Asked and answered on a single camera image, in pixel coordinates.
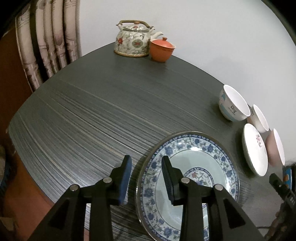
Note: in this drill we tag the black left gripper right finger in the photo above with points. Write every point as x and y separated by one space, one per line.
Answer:
226 219

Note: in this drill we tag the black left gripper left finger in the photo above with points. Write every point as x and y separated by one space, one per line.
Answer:
65 220

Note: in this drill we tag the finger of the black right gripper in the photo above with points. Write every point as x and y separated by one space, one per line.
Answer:
278 185

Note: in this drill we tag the pink bowl white inside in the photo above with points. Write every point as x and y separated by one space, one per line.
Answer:
275 150

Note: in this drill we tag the white plate with pink roses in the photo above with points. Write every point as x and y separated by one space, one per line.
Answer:
254 150

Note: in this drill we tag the blue floral patterned plate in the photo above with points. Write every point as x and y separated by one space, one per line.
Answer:
201 159

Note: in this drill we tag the white bowl with pink band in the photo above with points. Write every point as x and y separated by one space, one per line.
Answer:
257 119

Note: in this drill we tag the white bowl with blue band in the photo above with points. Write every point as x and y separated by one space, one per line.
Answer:
232 105

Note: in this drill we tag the orange lidded tea cup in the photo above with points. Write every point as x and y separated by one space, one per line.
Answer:
161 49

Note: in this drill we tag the beige patterned curtain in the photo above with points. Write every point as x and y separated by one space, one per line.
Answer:
47 36

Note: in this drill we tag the floral ceramic teapot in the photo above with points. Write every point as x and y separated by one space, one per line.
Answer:
134 37

